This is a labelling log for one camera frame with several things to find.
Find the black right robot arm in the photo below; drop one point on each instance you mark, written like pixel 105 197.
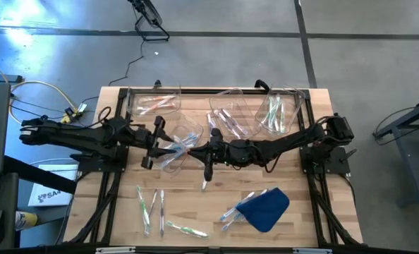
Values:
pixel 301 139

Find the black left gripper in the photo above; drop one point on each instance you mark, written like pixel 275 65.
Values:
pixel 146 139

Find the yellow drink can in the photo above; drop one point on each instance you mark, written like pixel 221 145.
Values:
pixel 26 220

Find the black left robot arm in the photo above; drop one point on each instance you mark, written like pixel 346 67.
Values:
pixel 72 135

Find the white toothbrush in wrapper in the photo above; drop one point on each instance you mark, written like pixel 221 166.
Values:
pixel 264 191

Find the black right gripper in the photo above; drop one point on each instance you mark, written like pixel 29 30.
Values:
pixel 230 151

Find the silver aluminium bracket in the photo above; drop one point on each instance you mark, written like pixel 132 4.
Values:
pixel 114 250
pixel 311 250

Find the grey metal desk frame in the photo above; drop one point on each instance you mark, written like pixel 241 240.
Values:
pixel 407 158

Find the black side desk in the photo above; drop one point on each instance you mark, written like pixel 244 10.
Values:
pixel 5 197

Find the white label box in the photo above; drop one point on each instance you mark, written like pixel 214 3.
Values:
pixel 50 197

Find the dark blue cloth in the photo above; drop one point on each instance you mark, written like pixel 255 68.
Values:
pixel 262 210

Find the dark grey power strip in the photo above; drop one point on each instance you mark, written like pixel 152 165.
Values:
pixel 1 78

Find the clear plastic bin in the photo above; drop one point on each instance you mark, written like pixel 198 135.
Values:
pixel 296 106
pixel 230 98
pixel 192 121
pixel 134 92

